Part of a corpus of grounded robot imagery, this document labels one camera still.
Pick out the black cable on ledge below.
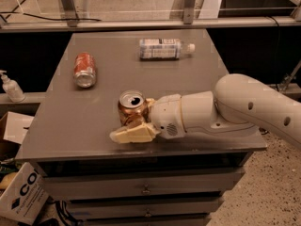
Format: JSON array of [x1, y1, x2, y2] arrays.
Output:
[[0, 0, 103, 23]]

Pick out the red orange lying can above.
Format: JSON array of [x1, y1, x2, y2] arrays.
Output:
[[73, 53, 96, 88]]

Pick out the grey drawer cabinet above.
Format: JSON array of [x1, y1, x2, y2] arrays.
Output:
[[17, 29, 265, 226]]

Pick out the clear plastic water bottle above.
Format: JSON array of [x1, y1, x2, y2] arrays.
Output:
[[139, 38, 196, 60]]

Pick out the black cables under cabinet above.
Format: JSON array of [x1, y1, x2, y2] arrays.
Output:
[[55, 201, 83, 226]]

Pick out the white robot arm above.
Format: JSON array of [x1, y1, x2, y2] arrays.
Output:
[[110, 73, 301, 148]]

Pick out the white cardboard box with print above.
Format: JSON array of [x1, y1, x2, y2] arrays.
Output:
[[0, 163, 49, 225]]

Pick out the white pump dispenser bottle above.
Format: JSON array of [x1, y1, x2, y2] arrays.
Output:
[[0, 70, 25, 103]]

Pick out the open brown cardboard box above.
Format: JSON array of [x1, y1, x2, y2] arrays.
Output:
[[0, 111, 33, 159]]

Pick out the gold orange soda can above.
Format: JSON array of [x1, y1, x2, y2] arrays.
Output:
[[118, 90, 149, 125]]

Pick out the metal window frame rail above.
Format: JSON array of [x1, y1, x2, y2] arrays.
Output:
[[0, 16, 301, 33]]

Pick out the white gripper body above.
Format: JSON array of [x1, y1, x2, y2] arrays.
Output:
[[149, 94, 185, 139]]

